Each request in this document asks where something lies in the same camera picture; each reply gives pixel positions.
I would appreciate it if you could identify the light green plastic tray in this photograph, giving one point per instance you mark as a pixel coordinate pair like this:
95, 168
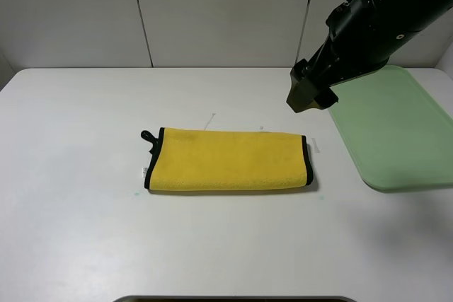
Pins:
398, 136

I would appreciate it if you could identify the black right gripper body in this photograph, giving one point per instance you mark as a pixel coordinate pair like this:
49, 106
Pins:
362, 35

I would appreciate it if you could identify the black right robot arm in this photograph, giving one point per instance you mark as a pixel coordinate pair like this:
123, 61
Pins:
417, 15

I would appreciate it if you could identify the yellow towel with black trim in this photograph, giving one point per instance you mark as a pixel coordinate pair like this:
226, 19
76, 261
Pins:
216, 161

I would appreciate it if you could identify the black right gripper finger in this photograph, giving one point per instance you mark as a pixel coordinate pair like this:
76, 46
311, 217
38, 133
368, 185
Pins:
322, 98
302, 93

